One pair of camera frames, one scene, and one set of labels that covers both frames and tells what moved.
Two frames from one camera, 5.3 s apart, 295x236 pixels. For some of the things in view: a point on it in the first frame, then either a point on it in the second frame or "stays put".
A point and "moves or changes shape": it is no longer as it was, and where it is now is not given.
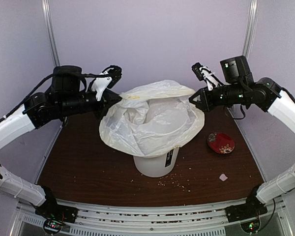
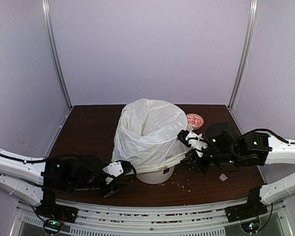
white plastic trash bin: x=158 y=166 -> x=156 y=177
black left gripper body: x=73 y=103 -> x=110 y=190
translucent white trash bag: x=152 y=118 moves or changes shape
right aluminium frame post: x=251 y=27 stays put
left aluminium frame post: x=48 y=23 stays put
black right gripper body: x=234 y=93 -> x=202 y=168
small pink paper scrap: x=223 y=177 stays put
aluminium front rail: x=86 y=219 stays put
